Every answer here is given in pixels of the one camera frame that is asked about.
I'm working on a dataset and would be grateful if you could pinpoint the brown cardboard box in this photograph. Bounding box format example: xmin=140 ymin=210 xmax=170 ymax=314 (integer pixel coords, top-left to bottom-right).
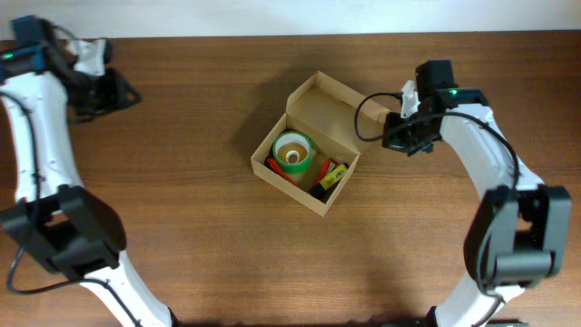
xmin=251 ymin=72 xmax=389 ymax=216

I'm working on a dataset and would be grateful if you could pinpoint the yellow highlighter marker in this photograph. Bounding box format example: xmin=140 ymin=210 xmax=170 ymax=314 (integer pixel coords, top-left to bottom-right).
xmin=309 ymin=163 xmax=350 ymax=199

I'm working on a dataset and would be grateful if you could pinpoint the small yellow tape roll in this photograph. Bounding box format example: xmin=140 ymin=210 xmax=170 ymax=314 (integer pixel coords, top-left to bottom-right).
xmin=279 ymin=148 xmax=307 ymax=164

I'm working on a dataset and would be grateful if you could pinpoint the green tape roll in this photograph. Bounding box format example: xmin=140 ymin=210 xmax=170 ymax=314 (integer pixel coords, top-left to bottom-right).
xmin=271 ymin=131 xmax=312 ymax=174

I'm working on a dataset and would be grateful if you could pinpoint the orange utility knife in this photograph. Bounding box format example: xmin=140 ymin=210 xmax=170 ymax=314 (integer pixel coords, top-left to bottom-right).
xmin=266 ymin=157 xmax=298 ymax=187

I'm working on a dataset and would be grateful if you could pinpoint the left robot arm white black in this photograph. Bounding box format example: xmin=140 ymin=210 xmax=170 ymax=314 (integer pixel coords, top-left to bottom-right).
xmin=1 ymin=15 xmax=178 ymax=326

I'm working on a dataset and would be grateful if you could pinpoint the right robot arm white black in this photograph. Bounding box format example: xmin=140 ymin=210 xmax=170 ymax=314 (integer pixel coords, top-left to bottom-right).
xmin=382 ymin=60 xmax=572 ymax=327

